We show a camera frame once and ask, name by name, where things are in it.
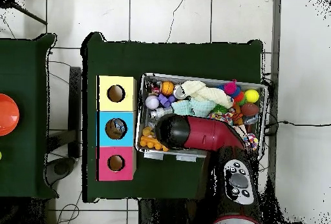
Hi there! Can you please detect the cream yellow cloth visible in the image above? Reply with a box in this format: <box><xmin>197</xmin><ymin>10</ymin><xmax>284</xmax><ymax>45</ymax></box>
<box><xmin>180</xmin><ymin>79</ymin><xmax>235</xmax><ymax>109</ymax></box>

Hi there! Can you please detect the small orange basketball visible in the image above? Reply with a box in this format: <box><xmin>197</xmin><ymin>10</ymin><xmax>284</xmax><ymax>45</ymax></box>
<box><xmin>160</xmin><ymin>81</ymin><xmax>176</xmax><ymax>96</ymax></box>

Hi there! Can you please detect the clear mesh bin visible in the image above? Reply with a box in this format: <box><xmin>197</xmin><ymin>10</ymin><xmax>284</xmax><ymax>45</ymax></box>
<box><xmin>134</xmin><ymin>72</ymin><xmax>270</xmax><ymax>163</ymax></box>

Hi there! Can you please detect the polka dot cloth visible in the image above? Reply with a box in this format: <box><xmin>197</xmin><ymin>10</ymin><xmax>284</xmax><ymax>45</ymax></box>
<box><xmin>209</xmin><ymin>111</ymin><xmax>235</xmax><ymax>127</ymax></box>

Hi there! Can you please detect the orange disc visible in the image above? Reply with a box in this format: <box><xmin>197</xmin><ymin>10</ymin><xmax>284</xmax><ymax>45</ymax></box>
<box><xmin>0</xmin><ymin>93</ymin><xmax>21</xmax><ymax>137</ymax></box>

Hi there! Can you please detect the pink spiky ball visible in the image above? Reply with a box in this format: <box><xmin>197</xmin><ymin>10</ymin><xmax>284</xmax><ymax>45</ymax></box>
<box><xmin>222</xmin><ymin>79</ymin><xmax>240</xmax><ymax>96</ymax></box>

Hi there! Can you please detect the wooden box with three holes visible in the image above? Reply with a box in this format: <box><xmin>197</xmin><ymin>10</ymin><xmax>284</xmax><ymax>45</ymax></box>
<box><xmin>96</xmin><ymin>74</ymin><xmax>138</xmax><ymax>183</ymax></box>

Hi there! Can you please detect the white ball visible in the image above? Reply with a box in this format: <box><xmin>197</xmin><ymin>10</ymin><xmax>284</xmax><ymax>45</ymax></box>
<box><xmin>144</xmin><ymin>95</ymin><xmax>160</xmax><ymax>110</ymax></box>

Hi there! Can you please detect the orange rubber toy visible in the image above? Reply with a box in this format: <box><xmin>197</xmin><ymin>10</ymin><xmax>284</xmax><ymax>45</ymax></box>
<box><xmin>139</xmin><ymin>126</ymin><xmax>169</xmax><ymax>153</ymax></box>

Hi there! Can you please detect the mint green cloth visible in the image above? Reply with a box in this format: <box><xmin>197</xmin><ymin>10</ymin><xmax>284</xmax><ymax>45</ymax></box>
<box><xmin>171</xmin><ymin>97</ymin><xmax>216</xmax><ymax>118</ymax></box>

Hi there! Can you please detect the brown toy football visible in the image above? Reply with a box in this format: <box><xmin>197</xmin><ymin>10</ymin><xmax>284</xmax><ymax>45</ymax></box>
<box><xmin>240</xmin><ymin>102</ymin><xmax>260</xmax><ymax>117</ymax></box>

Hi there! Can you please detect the green side table cloth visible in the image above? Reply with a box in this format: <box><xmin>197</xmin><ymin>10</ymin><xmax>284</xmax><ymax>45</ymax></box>
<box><xmin>0</xmin><ymin>32</ymin><xmax>59</xmax><ymax>201</ymax></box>

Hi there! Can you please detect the silver can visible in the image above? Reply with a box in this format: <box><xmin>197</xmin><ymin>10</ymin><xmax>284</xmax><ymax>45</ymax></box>
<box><xmin>173</xmin><ymin>85</ymin><xmax>187</xmax><ymax>100</ymax></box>

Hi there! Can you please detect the clear plastic packet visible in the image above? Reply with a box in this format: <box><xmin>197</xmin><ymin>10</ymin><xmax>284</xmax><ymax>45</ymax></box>
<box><xmin>109</xmin><ymin>119</ymin><xmax>128</xmax><ymax>137</ymax></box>

